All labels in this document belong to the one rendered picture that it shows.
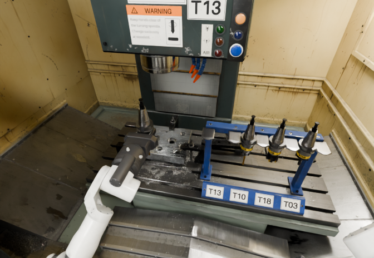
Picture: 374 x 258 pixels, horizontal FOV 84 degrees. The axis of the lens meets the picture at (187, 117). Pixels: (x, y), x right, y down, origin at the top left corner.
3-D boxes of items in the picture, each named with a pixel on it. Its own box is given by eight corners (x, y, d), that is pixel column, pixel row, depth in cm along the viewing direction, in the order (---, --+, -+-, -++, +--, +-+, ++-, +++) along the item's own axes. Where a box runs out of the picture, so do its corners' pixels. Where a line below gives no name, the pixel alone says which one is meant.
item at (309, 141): (312, 140, 81) (318, 127, 77) (315, 148, 78) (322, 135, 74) (300, 139, 82) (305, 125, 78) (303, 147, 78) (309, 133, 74)
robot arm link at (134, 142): (157, 130, 73) (144, 154, 63) (159, 150, 78) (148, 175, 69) (123, 125, 75) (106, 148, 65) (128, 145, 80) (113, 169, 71)
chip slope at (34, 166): (85, 249, 106) (68, 223, 90) (-21, 223, 117) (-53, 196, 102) (147, 136, 176) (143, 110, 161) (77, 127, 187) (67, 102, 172)
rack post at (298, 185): (303, 196, 98) (327, 151, 81) (291, 194, 99) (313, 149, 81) (298, 178, 106) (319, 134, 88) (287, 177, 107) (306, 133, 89)
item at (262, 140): (270, 148, 80) (270, 147, 80) (256, 147, 81) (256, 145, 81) (268, 137, 86) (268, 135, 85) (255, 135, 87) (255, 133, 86)
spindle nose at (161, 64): (186, 63, 91) (185, 34, 84) (168, 77, 79) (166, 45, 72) (154, 58, 96) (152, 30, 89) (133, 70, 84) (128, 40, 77)
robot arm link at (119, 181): (141, 177, 70) (127, 208, 61) (112, 164, 69) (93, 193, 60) (152, 158, 64) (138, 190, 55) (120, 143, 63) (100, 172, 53)
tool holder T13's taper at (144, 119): (152, 120, 78) (149, 105, 75) (147, 127, 75) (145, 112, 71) (141, 119, 79) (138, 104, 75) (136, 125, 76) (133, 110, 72)
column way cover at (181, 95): (216, 118, 149) (223, 45, 118) (153, 111, 157) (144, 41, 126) (217, 114, 152) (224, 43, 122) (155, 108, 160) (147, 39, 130)
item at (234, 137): (241, 144, 82) (241, 143, 82) (227, 143, 83) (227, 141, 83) (241, 133, 88) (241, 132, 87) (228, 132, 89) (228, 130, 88)
